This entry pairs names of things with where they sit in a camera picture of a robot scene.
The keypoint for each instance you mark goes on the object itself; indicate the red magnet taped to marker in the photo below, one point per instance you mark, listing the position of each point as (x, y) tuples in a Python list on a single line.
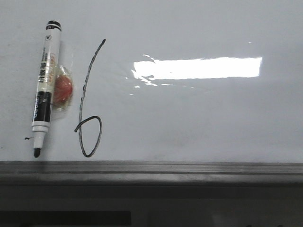
[(63, 89)]

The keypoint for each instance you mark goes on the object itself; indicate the black and white whiteboard marker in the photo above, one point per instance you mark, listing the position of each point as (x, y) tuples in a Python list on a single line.
[(45, 84)]

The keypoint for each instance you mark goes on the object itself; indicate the white glossy whiteboard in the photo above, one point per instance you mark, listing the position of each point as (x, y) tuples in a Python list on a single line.
[(171, 80)]

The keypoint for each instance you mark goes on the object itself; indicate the grey aluminium whiteboard tray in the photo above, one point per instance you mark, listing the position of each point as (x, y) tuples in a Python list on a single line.
[(148, 173)]

